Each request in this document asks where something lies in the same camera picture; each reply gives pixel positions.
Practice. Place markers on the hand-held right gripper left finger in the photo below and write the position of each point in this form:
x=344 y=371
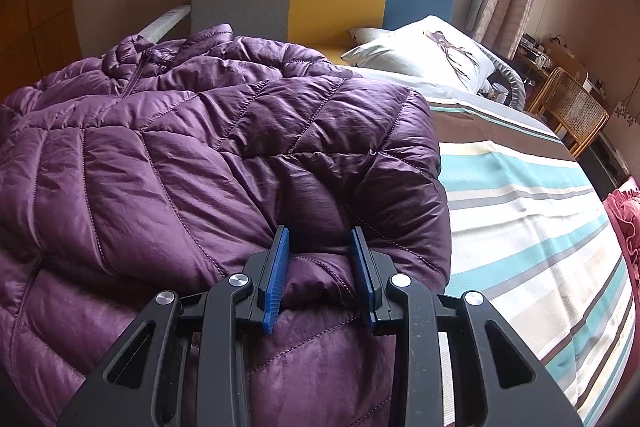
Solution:
x=276 y=279

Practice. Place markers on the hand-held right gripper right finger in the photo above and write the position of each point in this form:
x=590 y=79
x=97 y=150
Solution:
x=362 y=279

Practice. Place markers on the purple down jacket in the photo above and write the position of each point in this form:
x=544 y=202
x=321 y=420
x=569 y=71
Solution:
x=190 y=147

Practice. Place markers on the striped bed sheet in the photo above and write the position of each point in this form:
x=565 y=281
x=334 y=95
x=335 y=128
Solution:
x=520 y=227

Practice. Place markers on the white printed pillow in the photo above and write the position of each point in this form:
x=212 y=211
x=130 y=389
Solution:
x=425 y=49

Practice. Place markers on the rattan chair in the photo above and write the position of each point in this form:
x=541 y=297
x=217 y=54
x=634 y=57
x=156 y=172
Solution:
x=570 y=109

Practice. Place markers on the red ruffled cloth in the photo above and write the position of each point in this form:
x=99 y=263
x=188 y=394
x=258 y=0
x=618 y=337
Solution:
x=625 y=217

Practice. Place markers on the cluttered wooden desk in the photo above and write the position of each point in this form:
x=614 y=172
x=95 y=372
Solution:
x=555 y=57

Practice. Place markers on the wooden wardrobe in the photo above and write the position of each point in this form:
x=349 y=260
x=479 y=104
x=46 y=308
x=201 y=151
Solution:
x=30 y=12

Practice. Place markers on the grey padded bed rail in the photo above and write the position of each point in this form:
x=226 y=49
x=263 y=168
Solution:
x=165 y=23

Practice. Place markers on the floral wall sticker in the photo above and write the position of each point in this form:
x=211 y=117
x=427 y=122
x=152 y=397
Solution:
x=627 y=112

